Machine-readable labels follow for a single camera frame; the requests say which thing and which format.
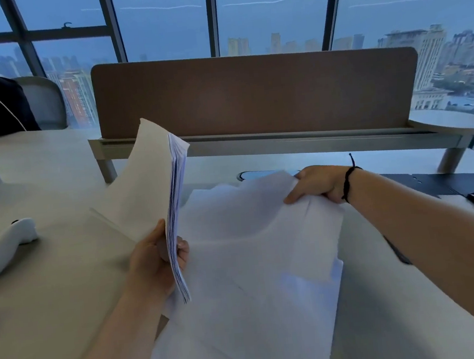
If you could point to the white handheld controller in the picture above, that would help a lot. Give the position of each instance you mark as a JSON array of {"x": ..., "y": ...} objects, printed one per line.
[{"x": 5, "y": 247}]

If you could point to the person's right forearm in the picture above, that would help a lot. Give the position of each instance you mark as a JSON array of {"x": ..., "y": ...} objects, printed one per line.
[{"x": 443, "y": 241}]

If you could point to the dark window frame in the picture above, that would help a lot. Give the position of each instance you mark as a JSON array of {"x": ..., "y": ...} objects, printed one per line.
[{"x": 213, "y": 16}]

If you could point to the person's left hand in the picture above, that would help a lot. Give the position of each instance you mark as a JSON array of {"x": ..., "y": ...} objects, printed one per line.
[{"x": 149, "y": 269}]

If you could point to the grey divider rail frame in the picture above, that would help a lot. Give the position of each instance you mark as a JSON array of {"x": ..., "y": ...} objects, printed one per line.
[{"x": 300, "y": 142}]

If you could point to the black desk mat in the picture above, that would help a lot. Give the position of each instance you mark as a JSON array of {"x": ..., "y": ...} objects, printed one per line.
[{"x": 438, "y": 185}]

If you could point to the white paper sheet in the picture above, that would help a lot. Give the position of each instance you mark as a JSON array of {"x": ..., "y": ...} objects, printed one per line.
[{"x": 258, "y": 225}]

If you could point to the spread white paper sheets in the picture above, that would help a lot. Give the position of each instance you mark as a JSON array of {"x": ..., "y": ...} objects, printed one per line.
[{"x": 251, "y": 330}]

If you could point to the person's left forearm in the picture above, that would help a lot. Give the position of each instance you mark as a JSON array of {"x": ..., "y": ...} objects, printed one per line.
[{"x": 119, "y": 347}]

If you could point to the grey office chair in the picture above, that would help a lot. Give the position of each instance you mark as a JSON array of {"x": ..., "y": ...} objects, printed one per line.
[{"x": 47, "y": 101}]

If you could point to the brown desk divider panel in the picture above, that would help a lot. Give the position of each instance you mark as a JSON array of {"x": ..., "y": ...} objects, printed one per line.
[{"x": 254, "y": 96}]

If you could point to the person's left thumb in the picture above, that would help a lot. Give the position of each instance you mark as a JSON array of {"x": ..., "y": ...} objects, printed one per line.
[{"x": 159, "y": 237}]

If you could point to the stack of white papers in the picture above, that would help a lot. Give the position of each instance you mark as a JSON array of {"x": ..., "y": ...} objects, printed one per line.
[{"x": 145, "y": 182}]

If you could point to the round white side table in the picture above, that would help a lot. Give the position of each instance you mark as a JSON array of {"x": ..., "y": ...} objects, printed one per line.
[{"x": 449, "y": 122}]

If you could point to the person's right thumb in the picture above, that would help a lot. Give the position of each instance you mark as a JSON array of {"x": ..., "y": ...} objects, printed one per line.
[{"x": 295, "y": 196}]

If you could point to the person's right hand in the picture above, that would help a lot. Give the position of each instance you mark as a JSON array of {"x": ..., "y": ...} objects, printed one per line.
[{"x": 325, "y": 181}]

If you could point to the black window hook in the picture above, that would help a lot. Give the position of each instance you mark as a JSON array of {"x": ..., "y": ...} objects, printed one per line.
[{"x": 66, "y": 25}]

